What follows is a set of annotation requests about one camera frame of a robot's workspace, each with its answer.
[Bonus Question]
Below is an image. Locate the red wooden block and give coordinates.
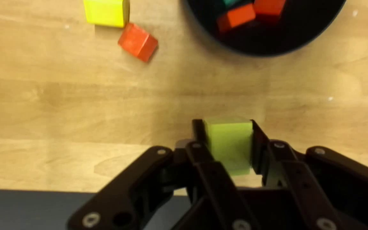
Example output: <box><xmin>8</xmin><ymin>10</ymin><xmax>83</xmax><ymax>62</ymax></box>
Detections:
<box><xmin>253</xmin><ymin>0</ymin><xmax>288</xmax><ymax>18</ymax></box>

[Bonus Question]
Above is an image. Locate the pale yellow-green wooden block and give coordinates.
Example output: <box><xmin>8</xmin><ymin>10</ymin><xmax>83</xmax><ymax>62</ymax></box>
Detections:
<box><xmin>205</xmin><ymin>120</ymin><xmax>253</xmax><ymax>176</ymax></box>

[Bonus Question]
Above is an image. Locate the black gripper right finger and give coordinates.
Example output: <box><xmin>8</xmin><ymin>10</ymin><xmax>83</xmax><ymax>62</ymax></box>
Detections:
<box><xmin>251</xmin><ymin>119</ymin><xmax>368</xmax><ymax>230</ymax></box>

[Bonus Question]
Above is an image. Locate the black bowl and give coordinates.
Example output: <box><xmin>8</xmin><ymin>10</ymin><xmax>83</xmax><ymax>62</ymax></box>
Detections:
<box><xmin>183</xmin><ymin>0</ymin><xmax>348</xmax><ymax>57</ymax></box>

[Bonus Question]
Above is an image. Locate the yellow wooden block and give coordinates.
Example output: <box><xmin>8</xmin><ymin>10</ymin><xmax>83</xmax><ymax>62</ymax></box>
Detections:
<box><xmin>82</xmin><ymin>0</ymin><xmax>130</xmax><ymax>29</ymax></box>

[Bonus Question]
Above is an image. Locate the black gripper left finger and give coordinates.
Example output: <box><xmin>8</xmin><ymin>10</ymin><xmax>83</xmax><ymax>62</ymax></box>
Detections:
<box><xmin>67</xmin><ymin>119</ymin><xmax>253</xmax><ymax>230</ymax></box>

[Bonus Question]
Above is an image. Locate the small orange wooden block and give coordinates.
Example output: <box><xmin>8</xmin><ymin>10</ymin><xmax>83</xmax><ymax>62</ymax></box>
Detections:
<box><xmin>216</xmin><ymin>2</ymin><xmax>257</xmax><ymax>34</ymax></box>

